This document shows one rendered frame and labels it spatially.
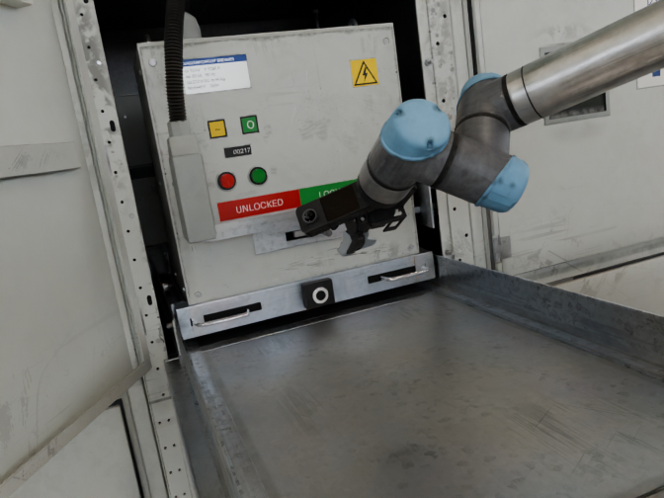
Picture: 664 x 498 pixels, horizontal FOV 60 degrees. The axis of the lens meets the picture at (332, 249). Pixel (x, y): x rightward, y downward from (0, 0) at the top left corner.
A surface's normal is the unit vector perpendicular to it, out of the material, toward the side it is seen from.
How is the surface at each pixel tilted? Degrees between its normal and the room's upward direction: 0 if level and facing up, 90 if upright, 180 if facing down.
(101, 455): 90
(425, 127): 60
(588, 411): 0
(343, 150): 90
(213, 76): 90
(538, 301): 90
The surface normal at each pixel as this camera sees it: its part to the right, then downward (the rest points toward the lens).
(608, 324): -0.93, 0.20
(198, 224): 0.35, 0.13
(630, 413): -0.15, -0.97
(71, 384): 0.98, -0.11
